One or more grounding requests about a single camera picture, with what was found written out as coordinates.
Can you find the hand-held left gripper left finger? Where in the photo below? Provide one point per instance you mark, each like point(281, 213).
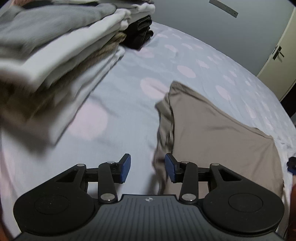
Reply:
point(124, 168)

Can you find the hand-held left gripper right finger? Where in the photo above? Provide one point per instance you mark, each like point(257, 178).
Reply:
point(170, 168)

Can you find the tan long-sleeve shirt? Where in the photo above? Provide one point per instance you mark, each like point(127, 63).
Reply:
point(208, 127)

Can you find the stack of folded light clothes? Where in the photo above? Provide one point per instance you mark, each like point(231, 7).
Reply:
point(57, 58)

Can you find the black folded clothes pile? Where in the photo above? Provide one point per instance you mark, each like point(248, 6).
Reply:
point(138, 34)

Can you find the polka dot bed sheet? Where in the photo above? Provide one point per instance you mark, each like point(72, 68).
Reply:
point(129, 111)

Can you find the cream door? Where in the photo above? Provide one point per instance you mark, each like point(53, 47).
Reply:
point(286, 69)

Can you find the metal wall plate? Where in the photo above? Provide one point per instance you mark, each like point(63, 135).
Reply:
point(225, 8)

